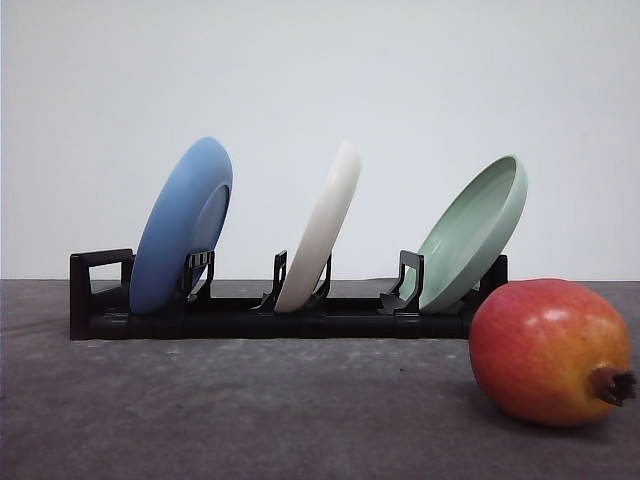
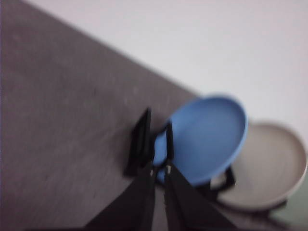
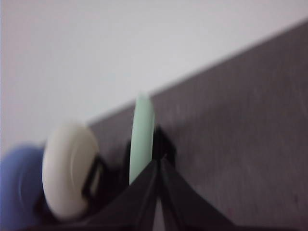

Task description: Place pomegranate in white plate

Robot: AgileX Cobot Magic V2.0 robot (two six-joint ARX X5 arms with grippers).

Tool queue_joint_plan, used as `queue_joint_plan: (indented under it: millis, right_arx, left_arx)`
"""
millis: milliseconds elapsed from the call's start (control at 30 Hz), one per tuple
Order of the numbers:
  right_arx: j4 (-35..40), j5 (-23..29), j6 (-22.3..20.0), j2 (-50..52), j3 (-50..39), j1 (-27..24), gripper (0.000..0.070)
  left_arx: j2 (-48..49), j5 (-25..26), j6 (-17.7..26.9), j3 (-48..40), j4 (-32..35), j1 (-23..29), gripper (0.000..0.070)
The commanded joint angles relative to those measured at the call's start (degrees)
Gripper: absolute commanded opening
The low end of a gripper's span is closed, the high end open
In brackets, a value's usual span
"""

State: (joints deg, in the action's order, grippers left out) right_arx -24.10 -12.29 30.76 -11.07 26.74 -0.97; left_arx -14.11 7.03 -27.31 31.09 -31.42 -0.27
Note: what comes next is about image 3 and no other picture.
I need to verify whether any mint green plate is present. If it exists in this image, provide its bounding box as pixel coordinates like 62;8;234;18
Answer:
129;93;155;185

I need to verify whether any white plate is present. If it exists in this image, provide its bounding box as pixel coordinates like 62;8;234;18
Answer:
42;123;99;219

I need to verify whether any blue plate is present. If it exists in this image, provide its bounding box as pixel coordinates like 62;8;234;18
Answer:
1;144;45;224

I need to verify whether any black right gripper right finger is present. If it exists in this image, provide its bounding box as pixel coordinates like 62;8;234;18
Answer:
159;154;237;231

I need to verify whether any black dish rack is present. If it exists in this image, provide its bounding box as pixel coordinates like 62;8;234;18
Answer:
49;126;176;223

